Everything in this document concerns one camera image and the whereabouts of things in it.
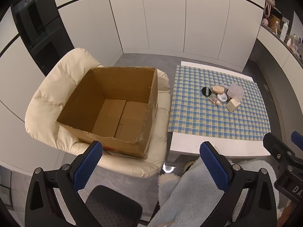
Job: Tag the tall white spray bottle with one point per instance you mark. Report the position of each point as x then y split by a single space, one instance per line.
284 32

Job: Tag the metal floor outlet plate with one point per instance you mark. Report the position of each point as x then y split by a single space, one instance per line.
265 88

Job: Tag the small beige carton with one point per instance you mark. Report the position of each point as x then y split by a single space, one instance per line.
232 106

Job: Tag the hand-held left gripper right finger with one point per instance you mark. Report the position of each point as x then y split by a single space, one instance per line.
214 167

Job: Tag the black mesh chair seat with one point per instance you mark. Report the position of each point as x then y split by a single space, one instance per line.
111 208

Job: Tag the small clear cosmetic bottle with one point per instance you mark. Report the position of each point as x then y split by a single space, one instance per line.
216 101

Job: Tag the brown box with paw print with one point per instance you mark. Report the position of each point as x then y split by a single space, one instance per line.
275 22

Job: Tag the pink handbag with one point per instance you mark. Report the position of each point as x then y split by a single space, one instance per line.
269 1

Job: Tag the cream padded armchair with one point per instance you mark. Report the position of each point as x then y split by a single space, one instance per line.
47 94

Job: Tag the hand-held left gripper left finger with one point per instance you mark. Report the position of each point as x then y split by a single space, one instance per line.
88 165

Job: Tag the translucent square plastic box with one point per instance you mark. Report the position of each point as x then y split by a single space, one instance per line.
235 91

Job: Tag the blue yellow checked tablecloth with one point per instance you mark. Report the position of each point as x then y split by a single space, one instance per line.
189 113

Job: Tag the white round compact green logo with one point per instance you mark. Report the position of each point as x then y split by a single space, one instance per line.
222 97

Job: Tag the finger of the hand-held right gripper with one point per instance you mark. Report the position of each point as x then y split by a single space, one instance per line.
297 139
275 146

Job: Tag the pink plush toy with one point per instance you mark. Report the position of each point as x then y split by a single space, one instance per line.
264 22

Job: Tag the white wardrobe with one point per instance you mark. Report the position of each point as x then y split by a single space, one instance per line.
165 16

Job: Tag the white round object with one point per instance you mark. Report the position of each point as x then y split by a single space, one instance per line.
168 169

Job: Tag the beige makeup sponge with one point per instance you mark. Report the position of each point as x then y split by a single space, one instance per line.
218 89

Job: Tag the person's light blue fleece clothing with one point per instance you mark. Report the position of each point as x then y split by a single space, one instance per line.
180 194

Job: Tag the brown cardboard box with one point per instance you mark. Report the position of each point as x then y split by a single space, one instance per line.
113 113

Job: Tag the white low table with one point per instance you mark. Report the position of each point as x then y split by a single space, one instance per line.
189 146

